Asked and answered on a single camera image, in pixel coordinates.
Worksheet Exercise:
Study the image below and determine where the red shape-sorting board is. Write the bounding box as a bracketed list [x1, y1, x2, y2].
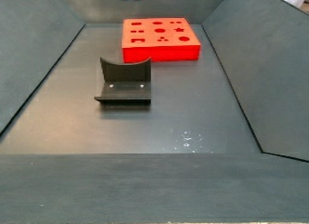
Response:
[121, 17, 202, 63]

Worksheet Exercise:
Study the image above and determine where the black curved holder bracket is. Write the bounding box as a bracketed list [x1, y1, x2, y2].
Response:
[93, 59, 151, 103]

